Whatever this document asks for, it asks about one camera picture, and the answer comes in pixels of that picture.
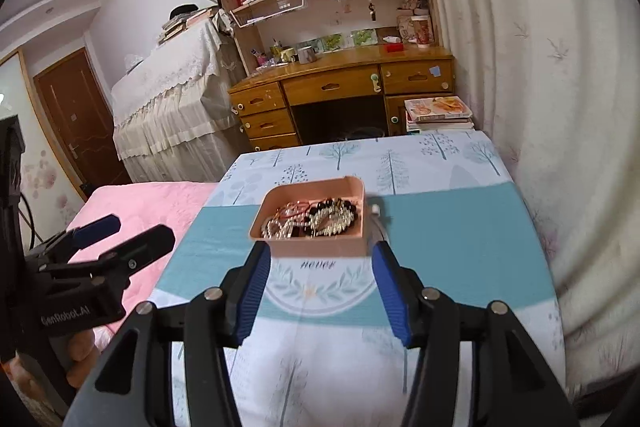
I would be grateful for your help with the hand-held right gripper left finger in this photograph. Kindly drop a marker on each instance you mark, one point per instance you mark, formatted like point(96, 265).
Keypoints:
point(255, 292)

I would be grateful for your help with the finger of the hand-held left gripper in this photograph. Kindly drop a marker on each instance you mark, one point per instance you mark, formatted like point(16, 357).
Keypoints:
point(145, 244)
point(95, 229)

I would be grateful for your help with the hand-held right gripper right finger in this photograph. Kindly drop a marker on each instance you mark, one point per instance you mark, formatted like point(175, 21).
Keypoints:
point(390, 297)

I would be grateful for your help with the pink plastic box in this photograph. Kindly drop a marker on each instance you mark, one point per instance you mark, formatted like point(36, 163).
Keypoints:
point(320, 247)

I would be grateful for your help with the person's left hand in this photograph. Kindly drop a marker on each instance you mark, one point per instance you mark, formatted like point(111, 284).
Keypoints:
point(82, 349)

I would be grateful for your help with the pink blanket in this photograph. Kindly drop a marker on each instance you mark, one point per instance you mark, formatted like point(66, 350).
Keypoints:
point(150, 207)

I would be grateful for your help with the tree print tablecloth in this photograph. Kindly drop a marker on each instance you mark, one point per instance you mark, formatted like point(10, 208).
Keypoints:
point(450, 232)

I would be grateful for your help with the brown wooden door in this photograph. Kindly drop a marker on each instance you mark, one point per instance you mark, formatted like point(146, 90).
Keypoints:
point(75, 107)

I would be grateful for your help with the lace cloth covered piano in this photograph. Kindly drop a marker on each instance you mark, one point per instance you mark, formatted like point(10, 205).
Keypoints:
point(170, 107)

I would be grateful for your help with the stack of magazines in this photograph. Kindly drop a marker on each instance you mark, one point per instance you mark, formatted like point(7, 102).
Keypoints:
point(440, 109)

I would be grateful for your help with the wooden desk with drawers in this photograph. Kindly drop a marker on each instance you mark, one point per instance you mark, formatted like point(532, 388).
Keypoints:
point(330, 84)

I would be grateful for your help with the stack of books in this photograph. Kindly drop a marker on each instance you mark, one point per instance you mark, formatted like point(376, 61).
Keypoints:
point(182, 26)

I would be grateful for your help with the black hat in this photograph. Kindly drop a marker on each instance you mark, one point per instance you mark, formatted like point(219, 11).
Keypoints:
point(182, 12)

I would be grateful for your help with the grey mug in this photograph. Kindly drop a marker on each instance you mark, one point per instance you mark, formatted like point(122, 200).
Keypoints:
point(306, 55)

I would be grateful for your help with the small red box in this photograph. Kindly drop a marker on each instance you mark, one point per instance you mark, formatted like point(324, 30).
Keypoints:
point(395, 49)

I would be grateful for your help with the row of green picture cards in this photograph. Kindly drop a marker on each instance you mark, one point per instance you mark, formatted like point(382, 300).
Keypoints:
point(335, 41)

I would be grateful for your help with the pink patterned cup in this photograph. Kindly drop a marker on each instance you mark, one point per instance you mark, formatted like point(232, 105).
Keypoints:
point(422, 31)

